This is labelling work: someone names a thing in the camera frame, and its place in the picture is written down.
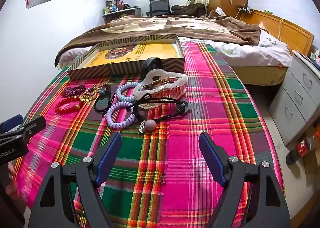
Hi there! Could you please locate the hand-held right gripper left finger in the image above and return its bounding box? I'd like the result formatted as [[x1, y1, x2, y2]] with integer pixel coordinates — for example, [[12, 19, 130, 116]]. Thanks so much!
[[28, 132, 122, 228]]

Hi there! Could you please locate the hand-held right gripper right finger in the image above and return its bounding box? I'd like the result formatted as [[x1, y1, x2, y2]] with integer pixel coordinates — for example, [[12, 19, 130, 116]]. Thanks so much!
[[199, 132, 292, 228]]

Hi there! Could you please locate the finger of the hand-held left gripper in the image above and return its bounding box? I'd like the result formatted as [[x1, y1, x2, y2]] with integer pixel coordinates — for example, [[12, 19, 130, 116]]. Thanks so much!
[[0, 117, 47, 144], [0, 115, 23, 133]]

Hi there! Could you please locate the red bead bracelet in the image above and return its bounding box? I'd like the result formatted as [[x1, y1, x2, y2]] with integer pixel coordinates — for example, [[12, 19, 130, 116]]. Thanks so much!
[[55, 97, 82, 115]]

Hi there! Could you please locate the purple spiral hair tie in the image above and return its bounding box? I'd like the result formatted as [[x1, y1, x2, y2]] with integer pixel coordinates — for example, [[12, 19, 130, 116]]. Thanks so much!
[[106, 101, 137, 128]]

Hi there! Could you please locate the black hair tie grey ball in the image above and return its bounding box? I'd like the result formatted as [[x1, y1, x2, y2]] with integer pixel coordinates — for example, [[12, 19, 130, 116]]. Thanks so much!
[[132, 94, 175, 132]]

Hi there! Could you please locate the purple bead bracelet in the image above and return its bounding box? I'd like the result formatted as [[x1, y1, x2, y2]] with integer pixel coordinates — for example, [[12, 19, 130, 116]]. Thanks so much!
[[62, 85, 87, 97]]

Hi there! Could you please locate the brown gold bead bracelet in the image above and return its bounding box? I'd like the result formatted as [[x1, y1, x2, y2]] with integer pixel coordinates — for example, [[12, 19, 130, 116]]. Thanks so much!
[[85, 81, 111, 95]]

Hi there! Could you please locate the white hair claw clip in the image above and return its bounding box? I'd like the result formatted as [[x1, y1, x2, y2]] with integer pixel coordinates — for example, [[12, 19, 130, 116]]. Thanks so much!
[[133, 69, 188, 109]]

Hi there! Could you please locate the striped cardboard box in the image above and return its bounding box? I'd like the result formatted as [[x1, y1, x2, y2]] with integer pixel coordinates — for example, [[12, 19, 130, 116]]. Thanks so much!
[[67, 34, 185, 81]]

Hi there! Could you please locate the person's left forearm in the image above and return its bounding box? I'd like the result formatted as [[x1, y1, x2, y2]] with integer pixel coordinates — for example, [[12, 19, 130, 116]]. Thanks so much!
[[0, 189, 26, 228]]

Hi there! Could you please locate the person's left hand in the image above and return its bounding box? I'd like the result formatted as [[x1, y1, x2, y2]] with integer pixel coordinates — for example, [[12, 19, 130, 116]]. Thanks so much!
[[7, 162, 19, 197]]

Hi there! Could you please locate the plaid cloth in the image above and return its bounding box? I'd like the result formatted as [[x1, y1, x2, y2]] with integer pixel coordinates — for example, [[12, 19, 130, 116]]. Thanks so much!
[[14, 41, 285, 228]]

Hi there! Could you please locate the black wristband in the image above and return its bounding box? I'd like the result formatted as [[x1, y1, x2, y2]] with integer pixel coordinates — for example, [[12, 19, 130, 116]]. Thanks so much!
[[140, 57, 164, 79]]

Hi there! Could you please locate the cola bottle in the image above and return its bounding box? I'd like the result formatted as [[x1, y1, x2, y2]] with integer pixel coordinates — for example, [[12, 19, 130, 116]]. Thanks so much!
[[286, 132, 320, 166]]

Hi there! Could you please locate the grey drawer cabinet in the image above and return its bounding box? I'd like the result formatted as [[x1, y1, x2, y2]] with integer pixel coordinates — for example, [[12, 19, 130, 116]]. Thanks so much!
[[267, 50, 320, 146]]

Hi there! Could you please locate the white floral bed sheet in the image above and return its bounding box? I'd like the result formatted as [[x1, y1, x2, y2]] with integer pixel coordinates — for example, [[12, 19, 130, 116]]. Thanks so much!
[[59, 31, 293, 69]]

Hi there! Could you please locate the brown blanket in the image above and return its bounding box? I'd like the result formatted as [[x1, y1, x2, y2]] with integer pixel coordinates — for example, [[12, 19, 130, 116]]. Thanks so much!
[[55, 9, 262, 68]]

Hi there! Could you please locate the wooden desk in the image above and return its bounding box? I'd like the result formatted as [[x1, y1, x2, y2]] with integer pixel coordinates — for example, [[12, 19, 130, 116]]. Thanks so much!
[[102, 6, 142, 25]]

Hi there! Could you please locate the wooden bed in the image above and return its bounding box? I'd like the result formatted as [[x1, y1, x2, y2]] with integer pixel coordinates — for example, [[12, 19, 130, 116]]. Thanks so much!
[[55, 9, 315, 86]]

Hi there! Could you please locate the group of bottles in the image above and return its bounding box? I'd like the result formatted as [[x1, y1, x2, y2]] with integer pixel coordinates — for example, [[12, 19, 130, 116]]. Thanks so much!
[[104, 0, 131, 14]]

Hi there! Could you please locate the dark brown cloth pile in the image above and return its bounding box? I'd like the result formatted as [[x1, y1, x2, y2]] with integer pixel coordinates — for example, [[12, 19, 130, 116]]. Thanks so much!
[[171, 3, 207, 17]]

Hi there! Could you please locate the power strip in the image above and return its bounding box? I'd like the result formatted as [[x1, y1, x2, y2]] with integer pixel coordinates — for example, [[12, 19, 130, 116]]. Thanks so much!
[[236, 4, 254, 14]]

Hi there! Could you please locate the black office chair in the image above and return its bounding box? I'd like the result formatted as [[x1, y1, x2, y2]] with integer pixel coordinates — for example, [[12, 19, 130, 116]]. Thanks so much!
[[146, 0, 173, 17]]

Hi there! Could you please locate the light blue spiral hair tie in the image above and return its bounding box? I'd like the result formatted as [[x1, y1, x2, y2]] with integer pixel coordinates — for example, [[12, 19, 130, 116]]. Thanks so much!
[[116, 81, 140, 102]]

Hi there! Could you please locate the black hair tie teal ball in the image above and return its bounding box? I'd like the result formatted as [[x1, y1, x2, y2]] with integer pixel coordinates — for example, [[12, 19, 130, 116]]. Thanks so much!
[[94, 85, 118, 116]]

